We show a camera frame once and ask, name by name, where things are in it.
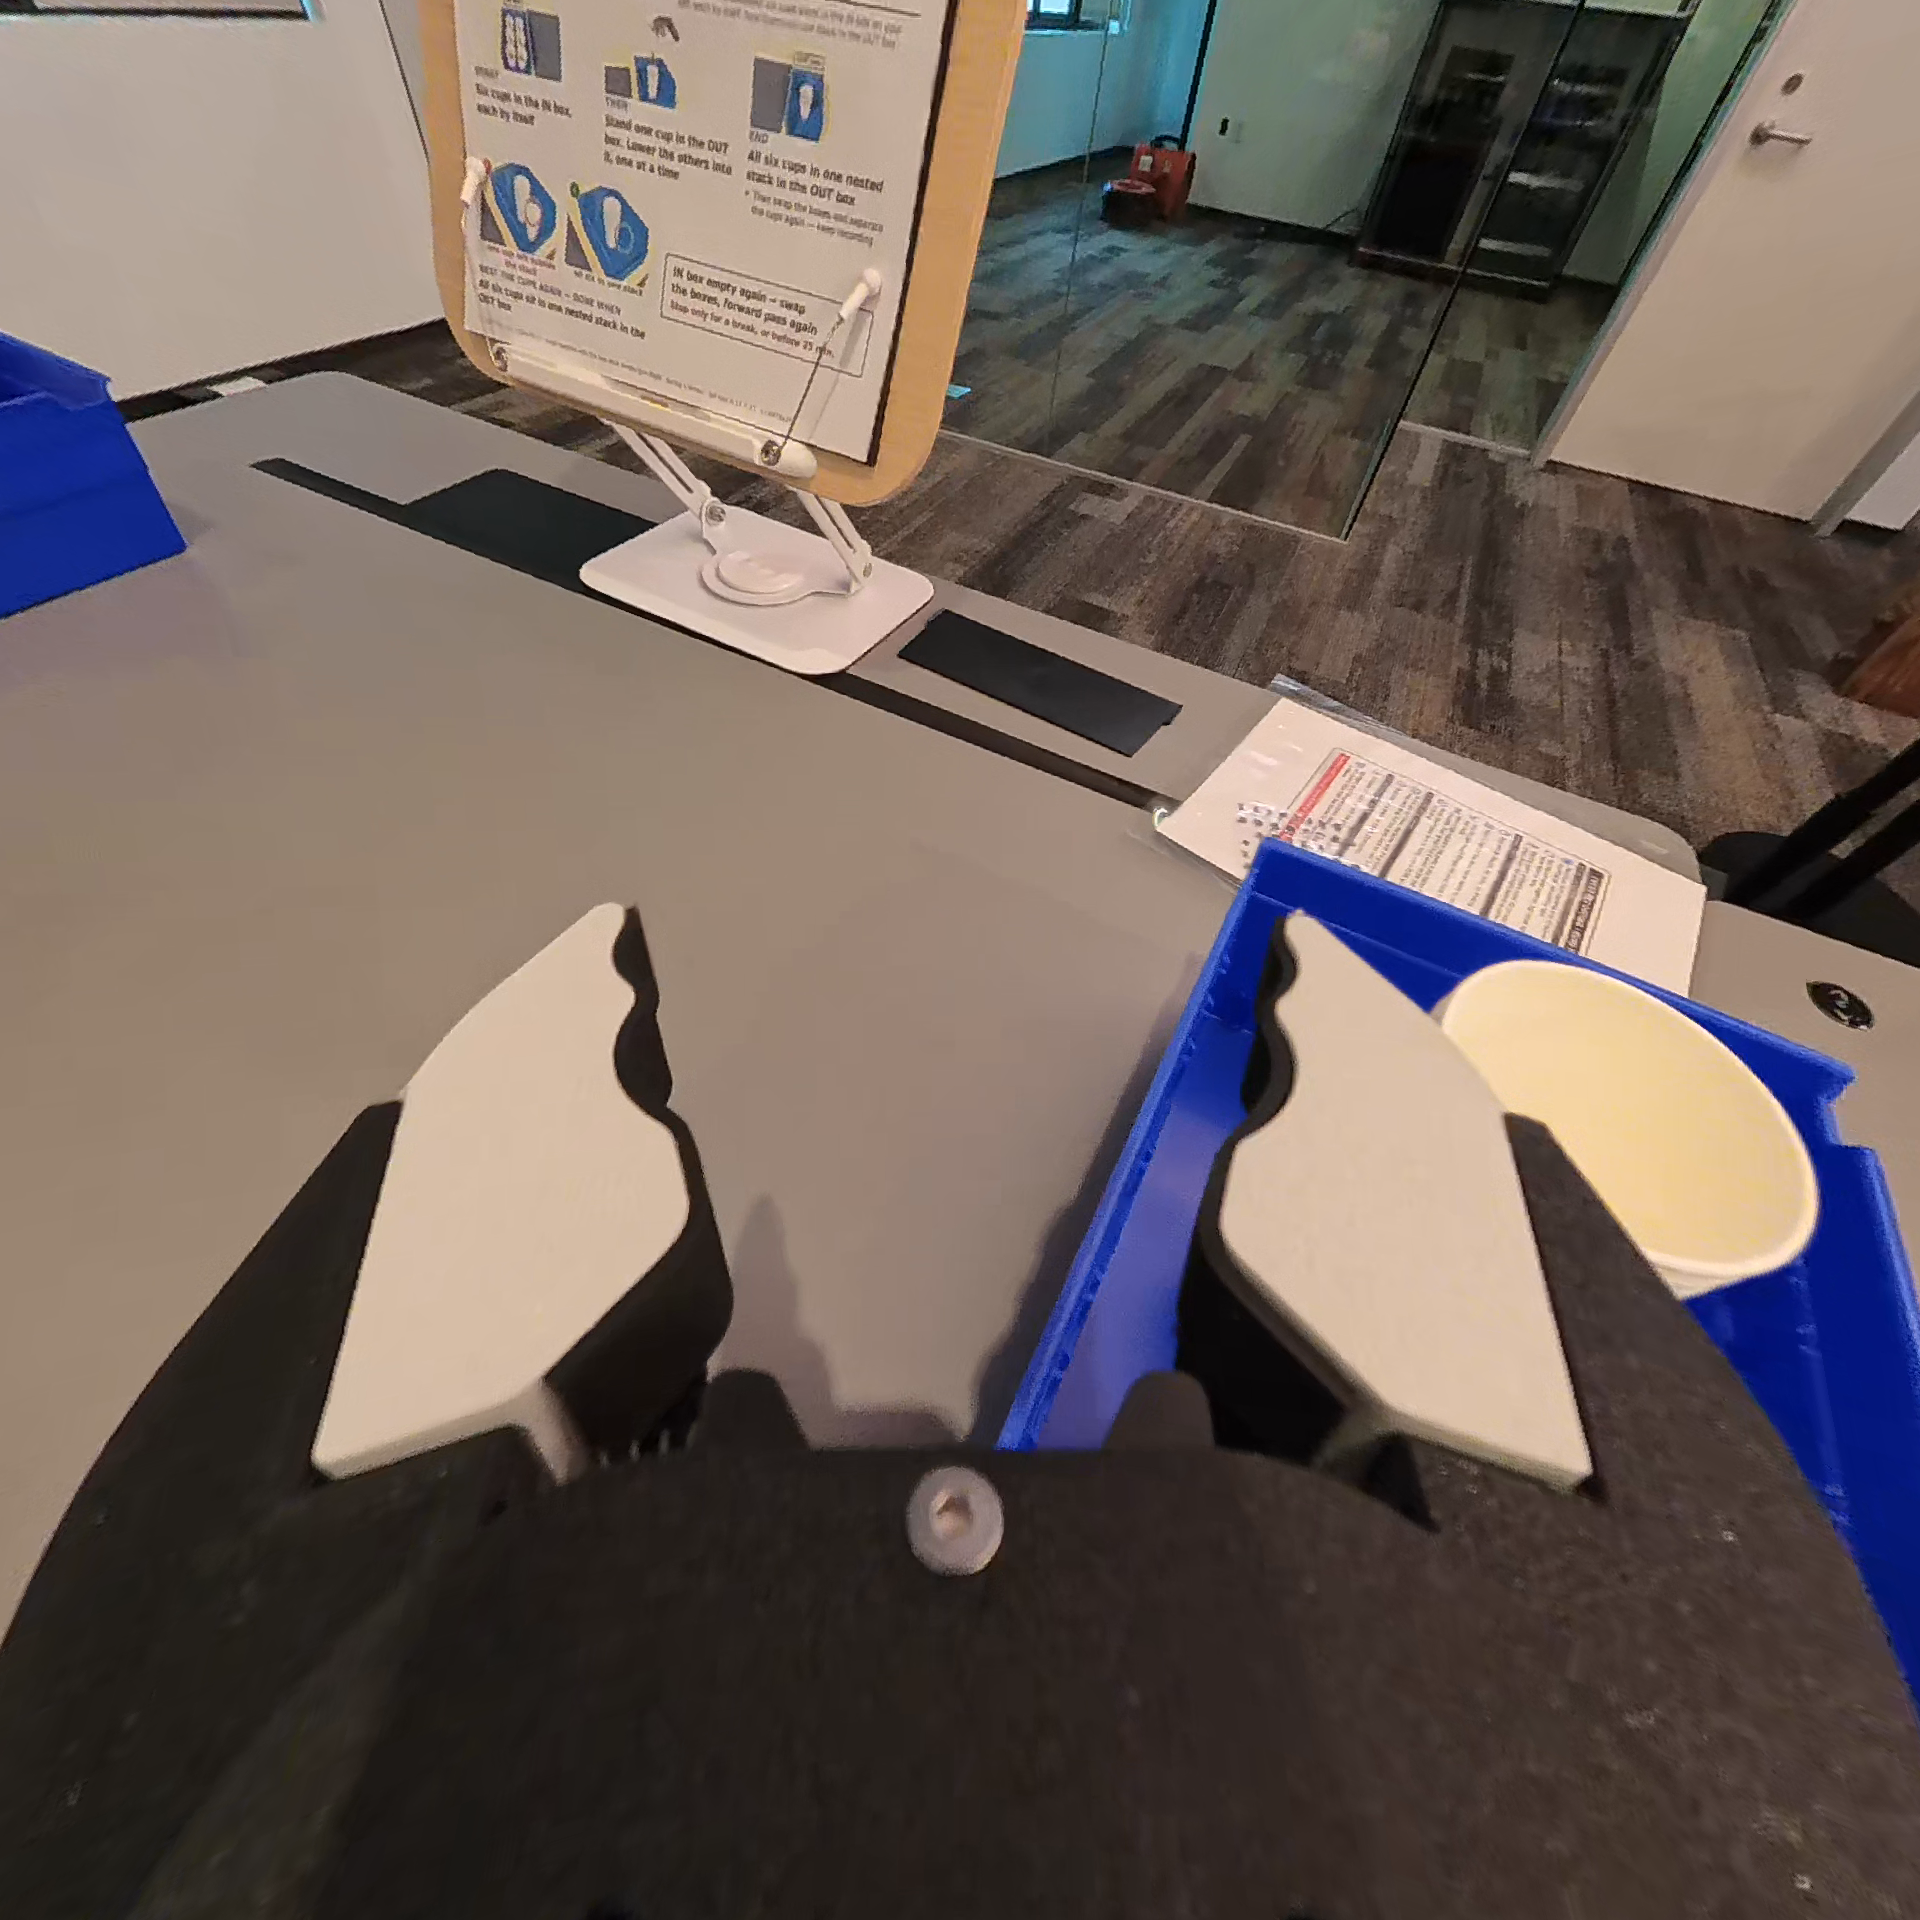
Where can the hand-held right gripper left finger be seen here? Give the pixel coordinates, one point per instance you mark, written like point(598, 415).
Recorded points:
point(510, 1230)

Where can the black floor stand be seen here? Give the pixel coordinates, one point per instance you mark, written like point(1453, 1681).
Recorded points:
point(1746, 863)

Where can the black glass-door cabinet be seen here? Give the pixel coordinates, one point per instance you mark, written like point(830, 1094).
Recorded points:
point(1501, 149)

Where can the blue plastic bin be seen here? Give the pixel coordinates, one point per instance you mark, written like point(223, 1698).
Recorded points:
point(76, 511)
point(1119, 1244)

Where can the red floor machine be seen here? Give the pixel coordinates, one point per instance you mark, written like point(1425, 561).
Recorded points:
point(1162, 172)

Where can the printed sheet in plastic sleeve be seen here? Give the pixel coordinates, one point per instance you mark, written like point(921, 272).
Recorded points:
point(1441, 839)

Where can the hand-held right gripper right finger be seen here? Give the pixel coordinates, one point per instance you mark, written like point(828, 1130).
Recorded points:
point(1394, 1244)

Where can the white door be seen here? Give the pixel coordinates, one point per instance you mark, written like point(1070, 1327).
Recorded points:
point(1724, 300)

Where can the round black desk button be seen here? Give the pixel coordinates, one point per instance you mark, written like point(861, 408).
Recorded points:
point(1839, 1001)

